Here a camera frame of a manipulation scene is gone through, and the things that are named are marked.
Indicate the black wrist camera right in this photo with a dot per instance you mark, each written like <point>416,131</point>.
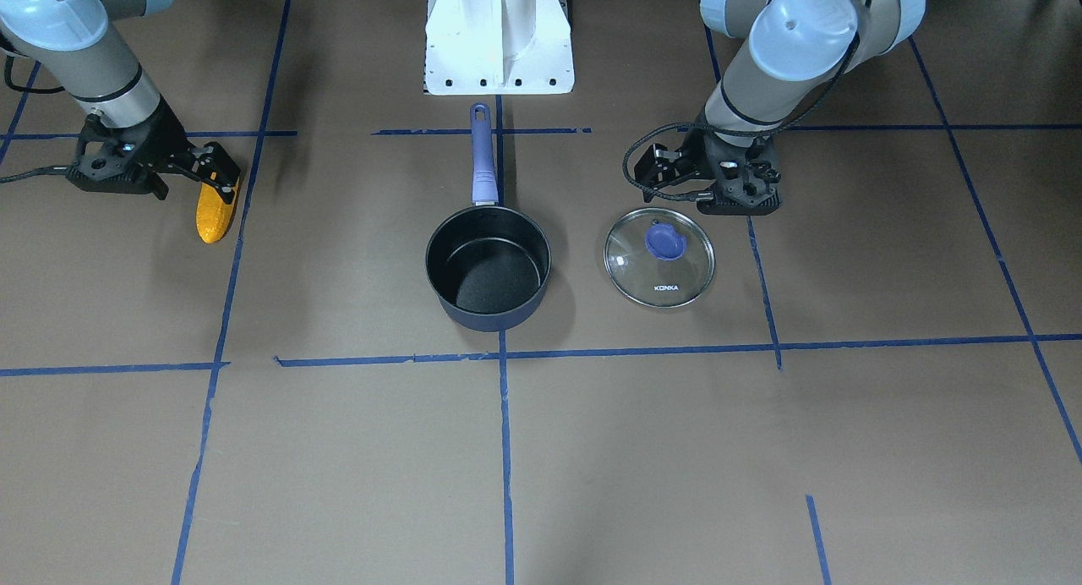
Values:
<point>109,170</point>

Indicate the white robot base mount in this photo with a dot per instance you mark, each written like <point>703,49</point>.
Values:
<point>498,47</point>

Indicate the glass pot lid blue knob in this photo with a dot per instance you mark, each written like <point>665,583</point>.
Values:
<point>659,257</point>

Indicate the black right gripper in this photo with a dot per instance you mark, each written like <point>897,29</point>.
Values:
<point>166,134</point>

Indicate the yellow corn cob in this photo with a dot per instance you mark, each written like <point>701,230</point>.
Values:
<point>212,216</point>

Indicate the dark blue saucepan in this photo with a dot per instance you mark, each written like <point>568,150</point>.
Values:
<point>488,264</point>

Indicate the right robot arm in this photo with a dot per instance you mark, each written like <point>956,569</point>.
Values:
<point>78,42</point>

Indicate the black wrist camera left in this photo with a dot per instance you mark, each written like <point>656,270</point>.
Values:
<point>732,199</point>

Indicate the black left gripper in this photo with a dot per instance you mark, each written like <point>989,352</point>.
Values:
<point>698,150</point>

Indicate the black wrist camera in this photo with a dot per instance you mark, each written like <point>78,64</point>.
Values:
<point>732,199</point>
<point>109,170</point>

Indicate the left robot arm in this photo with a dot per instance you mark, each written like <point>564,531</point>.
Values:
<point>792,53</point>

